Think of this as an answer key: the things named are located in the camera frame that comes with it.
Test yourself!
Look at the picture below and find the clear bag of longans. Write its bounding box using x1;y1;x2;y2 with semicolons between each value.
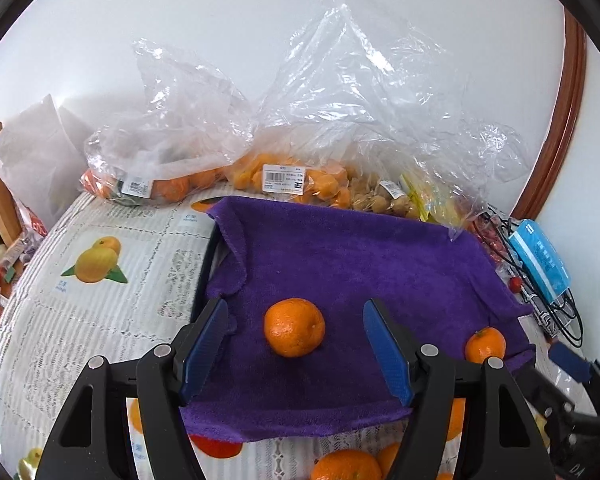
349;171;423;221

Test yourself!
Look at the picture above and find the large orange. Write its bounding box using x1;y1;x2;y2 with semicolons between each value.
263;298;326;358

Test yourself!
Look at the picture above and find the purple towel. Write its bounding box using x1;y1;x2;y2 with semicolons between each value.
180;196;536;444

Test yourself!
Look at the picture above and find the clear bag of yellow fruit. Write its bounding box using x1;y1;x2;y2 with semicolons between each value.
400;172;486;242

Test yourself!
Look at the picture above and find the fruit-print lace tablecloth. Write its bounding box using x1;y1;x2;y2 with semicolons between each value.
0;187;588;480

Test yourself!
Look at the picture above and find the white paper bag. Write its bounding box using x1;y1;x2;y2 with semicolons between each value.
0;94;97;228

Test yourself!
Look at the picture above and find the red white snack packet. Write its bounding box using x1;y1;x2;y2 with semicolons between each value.
15;200;48;248

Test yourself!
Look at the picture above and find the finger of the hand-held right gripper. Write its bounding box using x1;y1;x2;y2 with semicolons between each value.
516;362;577;413
548;342;600;402

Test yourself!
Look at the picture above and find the small tangerine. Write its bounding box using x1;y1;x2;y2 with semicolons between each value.
376;441;402;478
310;448;383;480
465;327;507;364

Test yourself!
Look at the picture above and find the brown wooden door frame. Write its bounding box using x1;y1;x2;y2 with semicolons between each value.
510;7;587;221

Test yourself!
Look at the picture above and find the clear bag of tangerines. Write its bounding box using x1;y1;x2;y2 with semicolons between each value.
80;37;255;208

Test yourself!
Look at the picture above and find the bag of red fruit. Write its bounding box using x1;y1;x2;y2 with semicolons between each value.
472;214;523;293

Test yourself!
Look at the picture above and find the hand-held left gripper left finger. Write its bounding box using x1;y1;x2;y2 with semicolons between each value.
34;298;230;480

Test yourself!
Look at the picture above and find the black cable bundle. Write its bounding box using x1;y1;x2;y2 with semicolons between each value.
477;207;586;347

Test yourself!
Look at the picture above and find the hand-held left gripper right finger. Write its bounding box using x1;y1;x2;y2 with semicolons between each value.
363;298;556;480

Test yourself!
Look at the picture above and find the clear bag of kumquats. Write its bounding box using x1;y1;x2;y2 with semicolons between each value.
227;0;531;211

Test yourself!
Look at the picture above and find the blue tissue packet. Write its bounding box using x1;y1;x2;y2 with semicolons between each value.
508;218;572;304

